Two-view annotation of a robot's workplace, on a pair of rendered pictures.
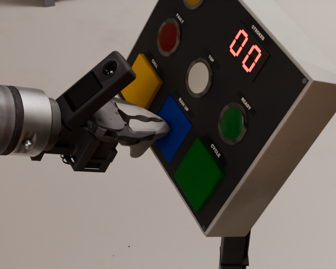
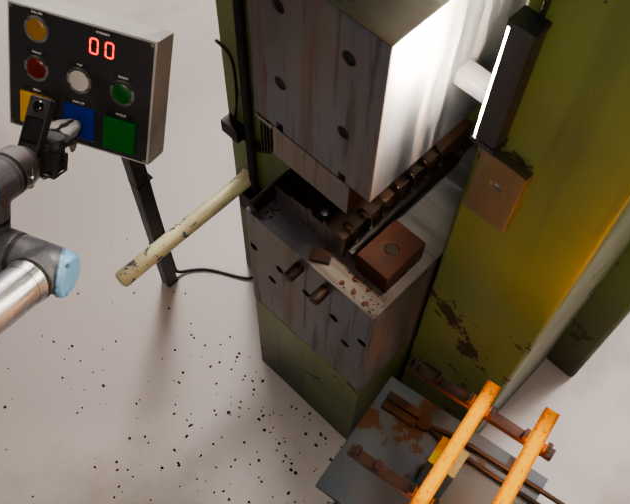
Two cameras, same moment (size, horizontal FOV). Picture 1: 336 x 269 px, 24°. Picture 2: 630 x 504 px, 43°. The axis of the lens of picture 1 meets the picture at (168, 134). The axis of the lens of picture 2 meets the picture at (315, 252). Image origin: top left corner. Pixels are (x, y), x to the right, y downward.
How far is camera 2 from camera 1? 0.78 m
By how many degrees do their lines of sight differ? 30
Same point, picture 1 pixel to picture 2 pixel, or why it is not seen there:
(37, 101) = (18, 151)
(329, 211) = not seen: hidden behind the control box
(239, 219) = (157, 143)
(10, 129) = (20, 175)
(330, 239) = not seen: hidden behind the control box
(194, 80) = (77, 83)
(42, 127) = (32, 163)
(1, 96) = (1, 160)
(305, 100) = (158, 55)
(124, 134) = (68, 139)
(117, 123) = (58, 136)
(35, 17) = not seen: outside the picture
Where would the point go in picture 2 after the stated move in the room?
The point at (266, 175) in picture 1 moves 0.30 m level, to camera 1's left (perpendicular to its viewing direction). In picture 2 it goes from (159, 109) to (43, 192)
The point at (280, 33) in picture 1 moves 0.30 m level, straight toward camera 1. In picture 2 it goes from (115, 27) to (191, 125)
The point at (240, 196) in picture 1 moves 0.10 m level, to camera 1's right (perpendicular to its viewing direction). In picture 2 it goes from (153, 130) to (188, 104)
